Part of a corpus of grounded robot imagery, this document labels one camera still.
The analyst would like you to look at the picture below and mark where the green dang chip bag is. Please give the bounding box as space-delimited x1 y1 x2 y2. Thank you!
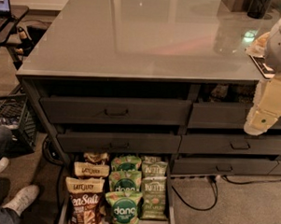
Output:
105 190 143 224
111 155 142 172
108 171 142 191

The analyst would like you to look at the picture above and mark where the middle late july chip bag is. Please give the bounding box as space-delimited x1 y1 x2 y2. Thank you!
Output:
74 161 110 177

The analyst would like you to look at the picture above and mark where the rear late july chip bag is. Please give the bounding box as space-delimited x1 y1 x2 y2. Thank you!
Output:
83 152 109 164

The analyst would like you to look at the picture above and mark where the middle green dang chip bag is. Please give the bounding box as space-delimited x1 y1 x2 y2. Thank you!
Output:
108 171 142 191

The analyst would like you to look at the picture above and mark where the black power cable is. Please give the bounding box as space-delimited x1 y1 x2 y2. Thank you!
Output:
170 172 281 216

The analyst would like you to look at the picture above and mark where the laptop computer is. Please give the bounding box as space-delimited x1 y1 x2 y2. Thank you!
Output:
0 0 13 37

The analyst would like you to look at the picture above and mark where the front green dang chip bag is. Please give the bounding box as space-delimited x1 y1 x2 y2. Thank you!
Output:
105 190 143 224

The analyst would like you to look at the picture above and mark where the white sneaker near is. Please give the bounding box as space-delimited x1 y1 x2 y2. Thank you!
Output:
3 185 40 216

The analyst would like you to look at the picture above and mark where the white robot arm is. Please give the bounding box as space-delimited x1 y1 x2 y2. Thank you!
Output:
244 18 281 136

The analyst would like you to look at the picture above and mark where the green jalapeno kettle chip bag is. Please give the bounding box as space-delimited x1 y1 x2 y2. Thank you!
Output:
141 176 167 220

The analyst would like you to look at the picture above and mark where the black white fiducial marker board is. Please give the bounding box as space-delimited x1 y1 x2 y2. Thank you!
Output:
250 56 275 79

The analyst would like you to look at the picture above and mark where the open bottom left drawer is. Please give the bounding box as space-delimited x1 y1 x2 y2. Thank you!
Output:
58 155 175 224

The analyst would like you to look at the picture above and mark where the front late july sea salt bag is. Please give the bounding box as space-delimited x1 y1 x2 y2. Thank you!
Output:
65 177 105 224

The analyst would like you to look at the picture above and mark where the white sneaker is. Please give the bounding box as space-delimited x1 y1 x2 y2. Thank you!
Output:
3 185 40 216
0 158 9 174

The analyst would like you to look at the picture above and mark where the white sneaker far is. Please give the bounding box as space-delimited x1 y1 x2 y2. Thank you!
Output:
0 158 9 174

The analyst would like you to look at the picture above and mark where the rear green dang chip bag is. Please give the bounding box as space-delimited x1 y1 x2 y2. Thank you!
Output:
111 155 142 172

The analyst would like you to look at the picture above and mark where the bottom right drawer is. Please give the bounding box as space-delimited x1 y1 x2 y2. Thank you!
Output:
172 157 281 175

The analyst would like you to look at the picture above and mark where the middle right drawer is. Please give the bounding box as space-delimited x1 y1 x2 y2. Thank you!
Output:
179 133 281 155

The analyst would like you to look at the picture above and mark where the black plastic crate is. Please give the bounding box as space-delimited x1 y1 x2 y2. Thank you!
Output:
0 93 38 153

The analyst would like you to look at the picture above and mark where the top right drawer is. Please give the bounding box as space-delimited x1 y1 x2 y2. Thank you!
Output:
188 100 281 133

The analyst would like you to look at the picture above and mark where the top left drawer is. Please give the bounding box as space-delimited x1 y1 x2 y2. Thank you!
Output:
40 96 190 126

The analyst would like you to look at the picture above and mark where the dark cylinder on counter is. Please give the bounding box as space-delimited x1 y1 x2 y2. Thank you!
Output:
246 0 272 20

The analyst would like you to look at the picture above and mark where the dark grey cabinet frame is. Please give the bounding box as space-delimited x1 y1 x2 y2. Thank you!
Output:
18 69 281 171

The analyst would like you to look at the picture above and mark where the late july chip bag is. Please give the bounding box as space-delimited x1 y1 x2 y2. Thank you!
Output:
74 161 110 177
83 152 109 164

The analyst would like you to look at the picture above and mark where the middle left drawer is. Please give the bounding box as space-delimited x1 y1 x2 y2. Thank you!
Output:
57 132 181 154

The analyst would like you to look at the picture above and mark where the rear green kettle chip bag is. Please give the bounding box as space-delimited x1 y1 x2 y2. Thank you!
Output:
140 155 162 163

